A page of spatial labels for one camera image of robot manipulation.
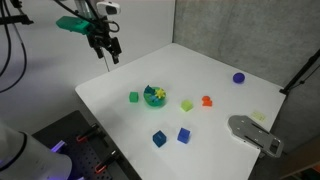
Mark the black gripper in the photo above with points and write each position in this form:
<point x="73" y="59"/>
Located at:
<point x="103" y="36"/>

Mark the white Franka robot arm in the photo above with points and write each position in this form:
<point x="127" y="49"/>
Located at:
<point x="30" y="156"/>

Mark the small blue toy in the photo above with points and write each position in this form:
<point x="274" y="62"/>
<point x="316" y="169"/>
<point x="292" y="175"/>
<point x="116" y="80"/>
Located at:
<point x="154" y="98"/>

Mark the yellow star toy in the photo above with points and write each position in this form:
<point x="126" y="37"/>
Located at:
<point x="160" y="93"/>

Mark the green plastic bowl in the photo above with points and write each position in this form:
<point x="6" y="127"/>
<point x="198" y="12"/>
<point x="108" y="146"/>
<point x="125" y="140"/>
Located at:
<point x="155" y="101"/>

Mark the orange toy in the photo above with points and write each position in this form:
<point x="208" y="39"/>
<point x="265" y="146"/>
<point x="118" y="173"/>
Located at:
<point x="206" y="101"/>

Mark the green cube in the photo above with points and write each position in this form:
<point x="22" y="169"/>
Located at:
<point x="133" y="97"/>

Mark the red black clamp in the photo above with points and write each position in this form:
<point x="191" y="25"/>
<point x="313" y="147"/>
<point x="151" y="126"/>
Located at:
<point x="87" y="133"/>
<point x="106" y="162"/>

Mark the lime yellow cube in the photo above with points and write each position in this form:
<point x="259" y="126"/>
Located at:
<point x="186" y="105"/>

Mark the dark blue cube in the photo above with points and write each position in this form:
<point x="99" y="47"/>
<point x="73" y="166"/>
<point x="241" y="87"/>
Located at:
<point x="159" y="138"/>

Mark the bright blue cube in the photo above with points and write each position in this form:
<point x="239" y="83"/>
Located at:
<point x="183" y="135"/>

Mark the purple ball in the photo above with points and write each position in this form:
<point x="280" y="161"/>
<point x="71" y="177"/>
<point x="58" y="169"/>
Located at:
<point x="238" y="78"/>

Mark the pale yellow sticky note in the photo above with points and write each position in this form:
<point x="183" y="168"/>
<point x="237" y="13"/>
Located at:
<point x="258" y="116"/>

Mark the grey metal mounting plate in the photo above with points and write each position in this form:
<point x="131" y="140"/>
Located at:
<point x="251" y="131"/>

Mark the black tripod pole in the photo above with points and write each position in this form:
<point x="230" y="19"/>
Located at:
<point x="300" y="74"/>

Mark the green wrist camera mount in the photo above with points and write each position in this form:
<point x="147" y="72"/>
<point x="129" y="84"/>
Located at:
<point x="74" y="25"/>

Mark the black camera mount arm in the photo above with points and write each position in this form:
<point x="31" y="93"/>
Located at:
<point x="15" y="20"/>

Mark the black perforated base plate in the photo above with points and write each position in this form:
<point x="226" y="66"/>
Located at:
<point x="83" y="156"/>

